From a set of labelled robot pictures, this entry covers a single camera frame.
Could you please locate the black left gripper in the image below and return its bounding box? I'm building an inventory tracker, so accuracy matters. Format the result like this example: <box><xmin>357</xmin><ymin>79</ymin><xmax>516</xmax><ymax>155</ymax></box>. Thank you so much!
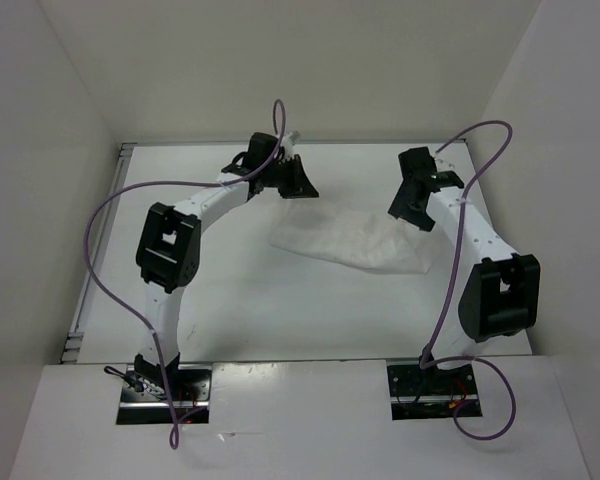
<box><xmin>261</xmin><ymin>154</ymin><xmax>317</xmax><ymax>199</ymax></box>

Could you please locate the white pleated skirt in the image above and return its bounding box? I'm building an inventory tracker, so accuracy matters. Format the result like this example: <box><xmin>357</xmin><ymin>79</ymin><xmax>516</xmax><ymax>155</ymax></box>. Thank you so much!
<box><xmin>269</xmin><ymin>200</ymin><xmax>444</xmax><ymax>274</ymax></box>

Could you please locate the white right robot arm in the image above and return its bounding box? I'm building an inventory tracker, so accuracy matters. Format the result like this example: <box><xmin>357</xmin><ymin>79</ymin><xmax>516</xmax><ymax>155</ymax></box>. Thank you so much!
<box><xmin>388</xmin><ymin>147</ymin><xmax>541</xmax><ymax>393</ymax></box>

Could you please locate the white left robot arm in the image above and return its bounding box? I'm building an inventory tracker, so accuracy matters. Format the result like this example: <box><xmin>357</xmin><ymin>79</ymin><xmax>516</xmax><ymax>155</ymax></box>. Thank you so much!
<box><xmin>134</xmin><ymin>132</ymin><xmax>319</xmax><ymax>400</ymax></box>

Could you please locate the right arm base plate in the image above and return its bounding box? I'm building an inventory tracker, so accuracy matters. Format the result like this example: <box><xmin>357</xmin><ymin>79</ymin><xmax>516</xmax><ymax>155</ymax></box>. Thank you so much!
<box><xmin>386</xmin><ymin>361</ymin><xmax>482</xmax><ymax>421</ymax></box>

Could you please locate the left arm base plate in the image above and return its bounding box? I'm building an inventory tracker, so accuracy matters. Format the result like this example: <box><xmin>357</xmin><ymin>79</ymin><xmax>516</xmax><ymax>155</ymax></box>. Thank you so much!
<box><xmin>104</xmin><ymin>364</ymin><xmax>213</xmax><ymax>426</ymax></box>

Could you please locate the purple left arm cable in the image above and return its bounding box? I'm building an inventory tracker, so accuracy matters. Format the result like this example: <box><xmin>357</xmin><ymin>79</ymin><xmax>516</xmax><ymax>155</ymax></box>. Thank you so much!
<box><xmin>85</xmin><ymin>98</ymin><xmax>287</xmax><ymax>450</ymax></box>

